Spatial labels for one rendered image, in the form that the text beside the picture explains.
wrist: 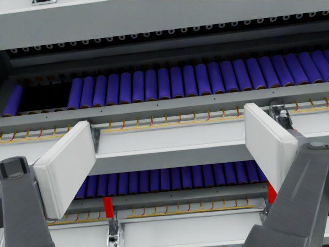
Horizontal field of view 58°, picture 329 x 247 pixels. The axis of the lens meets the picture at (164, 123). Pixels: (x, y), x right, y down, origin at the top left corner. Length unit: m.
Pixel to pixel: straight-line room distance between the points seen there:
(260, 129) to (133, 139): 0.28
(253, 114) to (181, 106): 0.25
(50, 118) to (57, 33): 0.14
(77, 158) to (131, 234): 0.39
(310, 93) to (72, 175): 0.36
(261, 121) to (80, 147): 0.10
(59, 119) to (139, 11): 0.20
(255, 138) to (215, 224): 0.39
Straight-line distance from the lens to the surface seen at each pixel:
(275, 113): 0.44
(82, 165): 0.19
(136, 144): 0.42
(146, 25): 0.36
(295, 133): 0.17
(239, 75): 0.48
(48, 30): 0.38
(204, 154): 0.42
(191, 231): 0.55
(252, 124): 0.18
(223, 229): 0.55
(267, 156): 0.16
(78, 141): 0.18
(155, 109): 0.42
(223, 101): 0.43
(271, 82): 0.47
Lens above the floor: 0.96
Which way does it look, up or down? 28 degrees down
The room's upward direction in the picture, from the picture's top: 8 degrees counter-clockwise
